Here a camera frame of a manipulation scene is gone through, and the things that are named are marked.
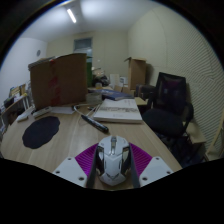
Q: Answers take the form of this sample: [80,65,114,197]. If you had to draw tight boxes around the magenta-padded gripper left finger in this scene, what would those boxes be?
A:
[52,143,100,189]

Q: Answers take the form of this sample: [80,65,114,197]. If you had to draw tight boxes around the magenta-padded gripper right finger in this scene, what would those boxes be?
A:
[128,142,174,189]

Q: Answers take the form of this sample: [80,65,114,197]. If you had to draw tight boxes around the white and silver computer mouse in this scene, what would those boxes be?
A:
[95,134,132,187]

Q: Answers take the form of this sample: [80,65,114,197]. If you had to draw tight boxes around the black round mouse pad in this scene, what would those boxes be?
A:
[21,115,61,150]

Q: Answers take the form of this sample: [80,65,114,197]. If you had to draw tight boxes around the black marker pen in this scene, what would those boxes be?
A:
[80,114,110,134]

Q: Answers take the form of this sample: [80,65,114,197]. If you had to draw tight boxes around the black office chair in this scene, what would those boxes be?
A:
[141,71,195,138]

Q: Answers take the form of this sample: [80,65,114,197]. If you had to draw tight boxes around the white paper sheet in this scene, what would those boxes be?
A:
[50,105,76,115]

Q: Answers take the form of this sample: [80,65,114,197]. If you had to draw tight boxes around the light wooden chair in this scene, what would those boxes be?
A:
[204,109,224,161]

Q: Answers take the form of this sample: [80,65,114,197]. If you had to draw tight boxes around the white thick book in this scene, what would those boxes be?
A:
[92,98,144,124]

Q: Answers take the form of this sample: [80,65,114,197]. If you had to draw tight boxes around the small white flat box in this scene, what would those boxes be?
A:
[16,111,34,123]

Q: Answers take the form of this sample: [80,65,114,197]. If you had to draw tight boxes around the wooden shelf unit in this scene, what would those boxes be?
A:
[0,83,31,134]

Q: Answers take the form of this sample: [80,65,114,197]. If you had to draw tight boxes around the dark blue book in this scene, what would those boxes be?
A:
[94,88,135,102]

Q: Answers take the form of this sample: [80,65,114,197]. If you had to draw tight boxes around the large brown cardboard box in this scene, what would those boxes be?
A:
[27,52,89,111]

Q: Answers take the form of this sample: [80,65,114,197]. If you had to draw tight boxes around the tall open cardboard box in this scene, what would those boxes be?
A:
[124,56,148,91]

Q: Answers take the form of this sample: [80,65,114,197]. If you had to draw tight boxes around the window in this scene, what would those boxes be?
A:
[73,37,94,56]

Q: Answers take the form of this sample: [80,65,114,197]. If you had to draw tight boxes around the ceiling tube light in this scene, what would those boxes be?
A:
[66,8,78,24]

